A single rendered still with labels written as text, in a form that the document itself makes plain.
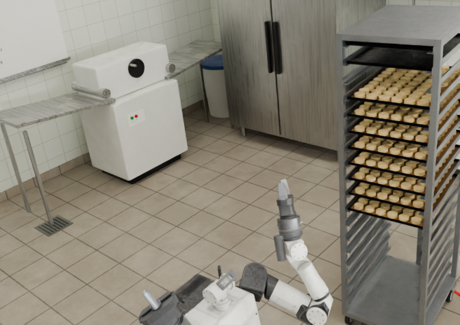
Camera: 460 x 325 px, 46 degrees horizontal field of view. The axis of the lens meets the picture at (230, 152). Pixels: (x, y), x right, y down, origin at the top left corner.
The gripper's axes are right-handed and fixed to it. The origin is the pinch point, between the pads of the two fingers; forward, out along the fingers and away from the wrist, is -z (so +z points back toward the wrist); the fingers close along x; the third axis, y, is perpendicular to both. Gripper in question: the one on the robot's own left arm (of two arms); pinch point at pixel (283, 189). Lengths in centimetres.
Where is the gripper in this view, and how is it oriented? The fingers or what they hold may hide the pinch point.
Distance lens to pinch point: 204.8
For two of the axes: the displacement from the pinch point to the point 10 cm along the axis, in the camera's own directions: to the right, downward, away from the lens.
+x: -1.9, 0.7, -9.8
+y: -9.7, 1.6, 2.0
